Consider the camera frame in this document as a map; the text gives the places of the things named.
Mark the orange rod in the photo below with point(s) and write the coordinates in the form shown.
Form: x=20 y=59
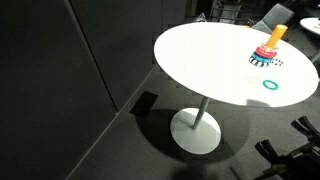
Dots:
x=276 y=35

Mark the small white round table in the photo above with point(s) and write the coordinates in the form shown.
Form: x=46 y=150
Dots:
x=310 y=24

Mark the black floor plate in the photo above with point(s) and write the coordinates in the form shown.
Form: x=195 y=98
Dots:
x=144 y=104

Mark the grey table leg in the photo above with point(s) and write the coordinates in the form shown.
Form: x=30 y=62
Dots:
x=201 y=113

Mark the dark metal rack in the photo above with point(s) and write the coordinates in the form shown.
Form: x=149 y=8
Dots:
x=226 y=11

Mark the white round table base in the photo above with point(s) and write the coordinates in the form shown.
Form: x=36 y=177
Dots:
x=196 y=141

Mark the grey chair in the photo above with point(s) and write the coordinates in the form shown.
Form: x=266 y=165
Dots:
x=276 y=15

